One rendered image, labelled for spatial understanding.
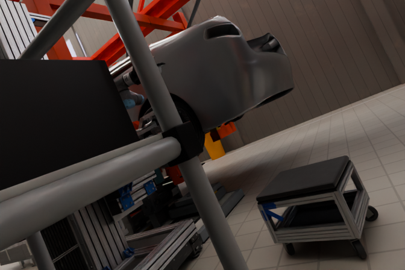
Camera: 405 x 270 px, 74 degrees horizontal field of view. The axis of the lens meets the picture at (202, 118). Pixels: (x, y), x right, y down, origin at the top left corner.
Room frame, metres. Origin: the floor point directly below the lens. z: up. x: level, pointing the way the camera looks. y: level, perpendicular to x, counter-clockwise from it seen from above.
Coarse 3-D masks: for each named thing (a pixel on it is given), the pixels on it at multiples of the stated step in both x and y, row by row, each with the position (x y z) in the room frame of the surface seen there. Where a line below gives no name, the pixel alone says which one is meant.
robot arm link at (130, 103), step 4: (120, 92) 1.57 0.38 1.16; (124, 92) 1.57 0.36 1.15; (128, 92) 1.59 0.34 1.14; (124, 96) 1.57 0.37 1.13; (128, 96) 1.58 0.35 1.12; (132, 96) 1.60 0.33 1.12; (136, 96) 1.66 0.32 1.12; (124, 100) 1.57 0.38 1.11; (128, 100) 1.57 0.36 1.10; (132, 100) 1.59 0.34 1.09; (136, 100) 1.65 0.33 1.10; (124, 104) 1.57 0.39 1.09; (128, 104) 1.57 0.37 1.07; (132, 104) 1.58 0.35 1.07; (128, 108) 1.62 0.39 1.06
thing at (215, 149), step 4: (208, 132) 6.65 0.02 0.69; (208, 136) 6.66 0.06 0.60; (208, 140) 6.67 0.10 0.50; (212, 140) 6.66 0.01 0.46; (220, 140) 6.87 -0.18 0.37; (204, 144) 6.79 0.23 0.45; (208, 144) 6.69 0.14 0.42; (212, 144) 6.67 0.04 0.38; (216, 144) 6.69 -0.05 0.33; (220, 144) 6.76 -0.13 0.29; (208, 148) 6.74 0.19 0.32; (212, 148) 6.68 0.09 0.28; (216, 148) 6.68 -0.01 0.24; (220, 148) 6.72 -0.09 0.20; (212, 152) 6.70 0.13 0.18; (216, 152) 6.68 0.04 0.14; (220, 152) 6.70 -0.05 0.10; (224, 152) 6.80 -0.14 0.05; (212, 156) 6.74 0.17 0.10; (216, 156) 6.69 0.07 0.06; (220, 156) 6.69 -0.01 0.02
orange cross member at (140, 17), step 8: (48, 0) 2.67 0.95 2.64; (56, 0) 2.75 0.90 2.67; (64, 0) 2.84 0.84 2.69; (56, 8) 2.78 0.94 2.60; (88, 8) 3.08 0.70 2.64; (96, 8) 3.19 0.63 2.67; (104, 8) 3.30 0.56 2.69; (88, 16) 3.17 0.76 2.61; (96, 16) 3.24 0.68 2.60; (104, 16) 3.31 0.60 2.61; (136, 16) 3.79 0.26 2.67; (144, 16) 3.95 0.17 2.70; (152, 16) 4.14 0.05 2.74; (144, 24) 3.97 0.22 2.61; (152, 24) 4.09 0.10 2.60; (160, 24) 4.23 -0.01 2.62; (168, 24) 4.43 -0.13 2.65; (176, 24) 4.65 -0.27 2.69; (176, 32) 4.68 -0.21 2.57
